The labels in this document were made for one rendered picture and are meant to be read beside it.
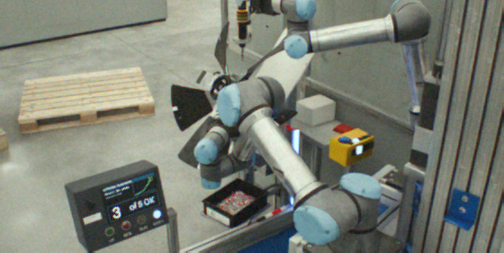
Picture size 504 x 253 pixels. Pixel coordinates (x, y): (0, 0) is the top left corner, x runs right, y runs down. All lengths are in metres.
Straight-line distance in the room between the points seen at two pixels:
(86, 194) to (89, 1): 6.18
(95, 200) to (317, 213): 0.62
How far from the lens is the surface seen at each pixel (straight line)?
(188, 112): 2.37
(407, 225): 1.69
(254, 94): 1.48
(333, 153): 2.10
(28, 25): 7.39
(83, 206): 1.49
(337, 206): 1.37
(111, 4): 7.66
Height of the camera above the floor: 2.04
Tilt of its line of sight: 25 degrees down
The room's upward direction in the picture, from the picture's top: straight up
